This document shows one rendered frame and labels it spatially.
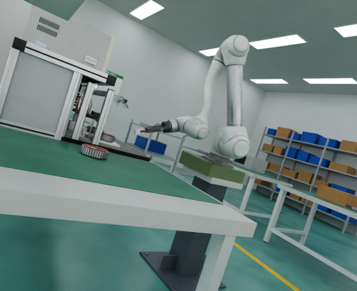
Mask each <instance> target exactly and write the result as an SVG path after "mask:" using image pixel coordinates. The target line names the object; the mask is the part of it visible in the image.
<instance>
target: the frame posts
mask: <svg viewBox="0 0 357 291"><path fill-rule="evenodd" d="M94 87H95V83H93V82H90V81H88V83H87V86H86V87H84V89H85V93H83V92H84V89H83V90H82V91H81V94H80V96H81V98H82V99H83V100H82V102H81V98H80V100H79V105H78V109H79V108H80V109H79V112H78V115H77V117H76V122H75V125H74V128H73V132H72V135H71V138H72V139H76V140H78V139H79V135H80V132H81V128H82V126H83V122H84V119H85V115H86V113H87V109H88V106H89V103H90V100H91V97H92V93H93V90H94ZM114 93H115V91H114V90H112V89H107V93H106V96H105V99H104V103H103V106H102V109H101V113H100V115H99V119H98V122H97V125H96V128H95V132H94V135H93V138H92V141H91V143H92V144H96V145H98V144H99V141H100V138H101V134H102V131H103V128H104V125H105V122H106V119H107V115H108V112H109V109H110V105H111V102H112V100H113V96H114ZM82 96H83V97H82ZM80 104H81V105H80Z"/></svg>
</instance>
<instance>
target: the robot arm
mask: <svg viewBox="0 0 357 291"><path fill-rule="evenodd" d="M249 47H250V44H249V41H248V39H247V38H246V37H245V36H243V35H233V36H231V37H229V38H227V39H226V40H225V41H224V42H223V43H222V44H221V45H220V47H219V49H218V50H217V52H216V54H215V56H214V59H213V61H212V63H211V67H210V69H209V72H208V74H207V76H206V79H205V82H204V91H203V108H202V111H201V112H200V114H199V115H197V116H194V117H192V116H183V117H178V118H176V119H172V120H167V121H164V122H162V123H161V125H156V126H155V125H154V126H149V127H146V128H142V129H135V130H134V134H135V135H138V134H142V133H153V132H163V133H168V132H169V133H174V132H181V133H186V134H187V135H188V136H190V137H192V138H194V139H199V140H201V139H204V138H206V137H207V135H208V134H209V129H208V127H207V126H208V123H207V119H208V117H209V114H210V110H211V102H212V94H213V85H214V82H215V80H216V78H217V77H218V76H219V75H220V73H221V72H222V71H223V70H224V69H225V68H226V66H227V125H224V126H222V127H220V128H219V130H218V131H217V133H216V134H215V136H214V140H213V142H212V145H211V149H210V152H209V154H206V156H204V155H202V156H201V157H202V158H205V159H207V160H208V161H211V162H213V163H215V164H218V165H222V166H226V167H230V168H232V169H233V168H234V167H233V166H232V165H230V164H229V160H230V158H232V159H241V158H243V157H245V156H246V155H247V154H248V153H249V151H250V141H249V139H248V134H247V129H246V128H245V127H244V126H243V66H244V64H245V62H246V58H247V54H248V51H249Z"/></svg>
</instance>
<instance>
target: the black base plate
mask: <svg viewBox="0 0 357 291"><path fill-rule="evenodd" d="M72 132H73V130H71V129H68V128H67V129H66V132H65V136H64V137H63V136H62V138H61V140H62V141H65V142H68V143H73V144H78V145H82V144H90V145H94V146H98V147H101V148H104V149H106V150H107V151H108V152H111V153H114V154H119V155H123V156H128V157H131V158H135V159H140V160H143V161H148V162H149V161H150V159H151V158H149V157H147V156H146V155H144V154H142V153H141V152H139V151H137V150H135V149H134V148H132V147H130V146H128V145H127V144H125V143H123V142H121V141H119V140H118V139H115V141H114V142H115V143H117V144H118V145H120V147H115V146H112V145H108V144H104V143H100V142H99V144H98V145H96V144H92V143H91V141H92V139H91V138H90V137H87V136H88V135H87V134H85V137H80V136H79V139H78V140H76V139H72V138H71V135H72Z"/></svg>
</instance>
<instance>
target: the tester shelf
mask: <svg viewBox="0 0 357 291"><path fill-rule="evenodd" d="M12 48H14V49H16V50H20V51H22V52H24V53H27V54H29V55H33V56H34V57H37V58H40V59H43V60H45V61H48V62H51V63H53V64H56V65H58V66H61V67H63V68H66V69H69V70H72V71H74V72H77V73H80V74H82V75H83V77H82V80H81V83H86V84H87V83H88V81H90V82H93V83H95V84H97V85H98V86H112V87H114V86H115V83H116V80H117V77H114V76H112V75H110V74H107V73H104V72H101V71H100V70H97V69H94V68H92V67H89V66H87V65H84V64H81V63H79V62H77V61H74V60H72V59H70V58H67V57H64V56H62V55H59V54H57V53H54V52H52V51H50V50H47V49H45V48H42V47H39V46H37V45H35V44H32V43H30V42H27V41H25V40H22V39H20V38H17V37H14V41H13V44H12Z"/></svg>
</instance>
